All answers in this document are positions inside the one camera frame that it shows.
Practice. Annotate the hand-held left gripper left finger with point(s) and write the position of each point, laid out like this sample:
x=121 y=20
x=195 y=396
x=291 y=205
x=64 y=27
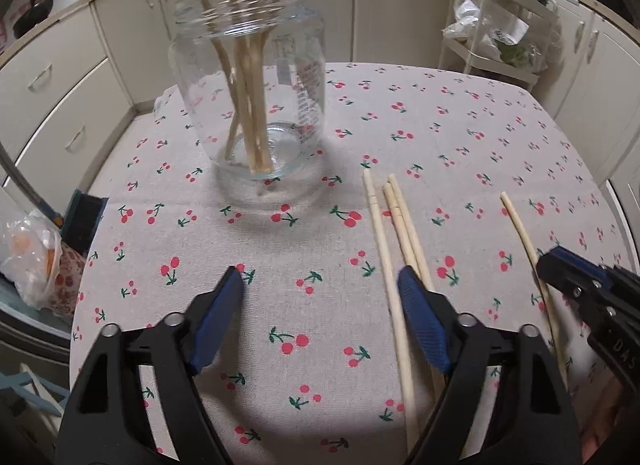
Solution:
x=215 y=325

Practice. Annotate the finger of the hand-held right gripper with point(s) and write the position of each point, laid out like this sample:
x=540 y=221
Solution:
x=565 y=270

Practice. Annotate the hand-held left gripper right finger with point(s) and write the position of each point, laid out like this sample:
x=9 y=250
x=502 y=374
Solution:
x=425 y=320

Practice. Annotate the light bamboo chopstick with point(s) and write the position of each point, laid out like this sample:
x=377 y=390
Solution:
x=398 y=225
x=517 y=225
x=408 y=225
x=385 y=265

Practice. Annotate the clear glass jar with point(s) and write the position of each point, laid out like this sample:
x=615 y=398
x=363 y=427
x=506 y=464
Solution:
x=300 y=95

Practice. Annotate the person's right hand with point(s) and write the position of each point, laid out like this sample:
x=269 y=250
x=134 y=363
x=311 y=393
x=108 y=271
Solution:
x=602 y=420

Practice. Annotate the cherry print tablecloth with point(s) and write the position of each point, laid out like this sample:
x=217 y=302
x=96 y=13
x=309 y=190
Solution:
x=300 y=225

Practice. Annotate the floral patterned cup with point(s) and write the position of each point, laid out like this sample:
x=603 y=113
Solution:
x=70 y=270

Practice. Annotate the dark blue dustpan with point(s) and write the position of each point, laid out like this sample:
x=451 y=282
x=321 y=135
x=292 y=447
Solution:
x=85 y=220

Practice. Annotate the clear bag of oranges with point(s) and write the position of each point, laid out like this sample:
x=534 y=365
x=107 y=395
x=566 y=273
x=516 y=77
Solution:
x=30 y=255

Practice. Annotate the white rolling cart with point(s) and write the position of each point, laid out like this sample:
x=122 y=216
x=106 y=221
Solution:
x=490 y=63

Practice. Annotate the clear bag of greens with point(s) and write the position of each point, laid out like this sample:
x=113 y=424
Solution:
x=515 y=52

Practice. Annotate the white plastic bag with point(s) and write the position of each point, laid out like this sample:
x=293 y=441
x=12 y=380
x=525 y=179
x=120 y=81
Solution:
x=470 y=15

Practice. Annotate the black wok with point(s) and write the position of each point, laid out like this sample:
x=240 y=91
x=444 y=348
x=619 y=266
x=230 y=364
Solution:
x=32 y=15

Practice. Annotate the beige shelf rack blue frame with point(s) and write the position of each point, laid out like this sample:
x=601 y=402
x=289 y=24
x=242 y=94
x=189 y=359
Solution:
x=30 y=340

